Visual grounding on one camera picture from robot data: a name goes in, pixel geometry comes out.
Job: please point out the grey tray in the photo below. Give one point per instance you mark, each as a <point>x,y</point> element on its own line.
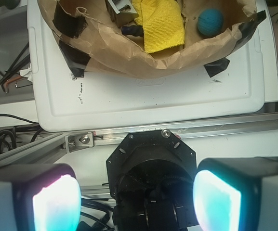
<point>13,38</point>

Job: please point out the hex keys bundle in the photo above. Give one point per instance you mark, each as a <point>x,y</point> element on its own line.
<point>14,68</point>

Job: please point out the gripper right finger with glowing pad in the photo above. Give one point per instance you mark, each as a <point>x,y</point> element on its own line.
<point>237,194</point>

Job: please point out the blue ball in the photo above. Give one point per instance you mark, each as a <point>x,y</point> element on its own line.
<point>210,22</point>

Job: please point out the white plastic lid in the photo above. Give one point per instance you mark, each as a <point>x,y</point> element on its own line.
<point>101,100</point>

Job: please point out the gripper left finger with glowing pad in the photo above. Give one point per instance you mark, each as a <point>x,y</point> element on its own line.
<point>39,197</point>

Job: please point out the silver metal bracket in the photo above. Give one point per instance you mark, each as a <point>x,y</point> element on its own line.
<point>121,11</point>

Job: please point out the aluminium frame rail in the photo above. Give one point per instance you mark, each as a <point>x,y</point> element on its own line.
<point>53,147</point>

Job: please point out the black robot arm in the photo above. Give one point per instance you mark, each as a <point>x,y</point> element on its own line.
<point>157,185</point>

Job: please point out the yellow cloth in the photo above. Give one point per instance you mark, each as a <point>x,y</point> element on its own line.
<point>162,24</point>

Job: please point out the brown paper bag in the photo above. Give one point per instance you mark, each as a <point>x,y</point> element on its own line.
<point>90,41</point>

